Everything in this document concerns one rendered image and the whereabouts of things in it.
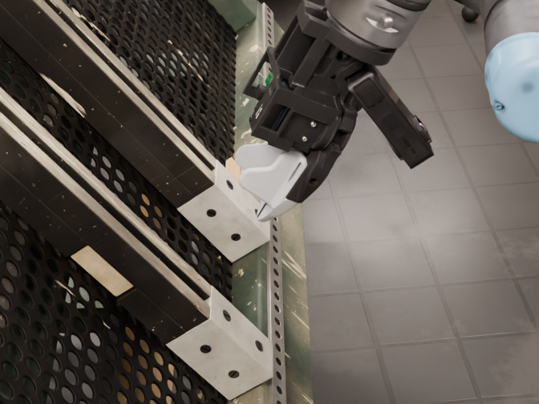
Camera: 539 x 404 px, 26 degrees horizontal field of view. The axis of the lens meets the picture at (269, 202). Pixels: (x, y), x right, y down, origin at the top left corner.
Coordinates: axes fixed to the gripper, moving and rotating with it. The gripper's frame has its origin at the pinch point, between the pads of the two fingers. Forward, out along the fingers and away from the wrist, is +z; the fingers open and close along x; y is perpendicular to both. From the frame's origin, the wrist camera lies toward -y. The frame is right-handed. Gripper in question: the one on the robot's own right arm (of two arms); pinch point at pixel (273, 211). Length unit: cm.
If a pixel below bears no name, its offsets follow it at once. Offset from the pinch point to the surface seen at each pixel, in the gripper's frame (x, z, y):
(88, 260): -18.9, 26.4, 7.6
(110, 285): -18.6, 28.8, 3.9
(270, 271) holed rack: -39, 35, -23
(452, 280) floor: -134, 87, -117
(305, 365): -27, 39, -29
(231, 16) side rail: -112, 33, -24
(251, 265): -41, 36, -21
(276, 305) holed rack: -33, 35, -24
